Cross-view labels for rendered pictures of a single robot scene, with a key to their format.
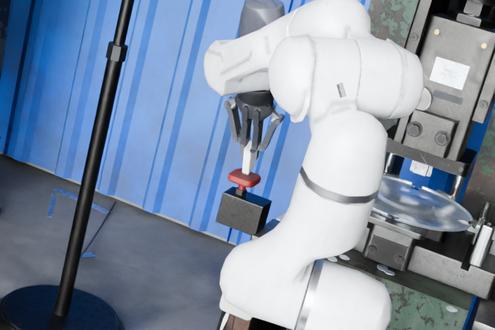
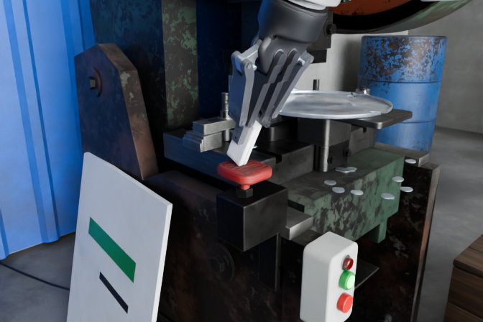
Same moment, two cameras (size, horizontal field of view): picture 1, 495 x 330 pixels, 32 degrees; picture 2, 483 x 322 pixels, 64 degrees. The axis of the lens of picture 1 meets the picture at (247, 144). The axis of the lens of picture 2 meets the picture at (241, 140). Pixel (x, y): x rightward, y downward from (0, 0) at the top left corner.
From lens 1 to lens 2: 1.63 m
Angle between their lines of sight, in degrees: 58
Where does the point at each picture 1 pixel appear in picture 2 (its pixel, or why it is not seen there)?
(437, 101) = not seen: outside the picture
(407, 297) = (379, 177)
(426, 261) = not seen: hidden behind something
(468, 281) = (366, 139)
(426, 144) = (320, 40)
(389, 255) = (340, 155)
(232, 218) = (261, 229)
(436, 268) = (352, 144)
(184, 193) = not seen: outside the picture
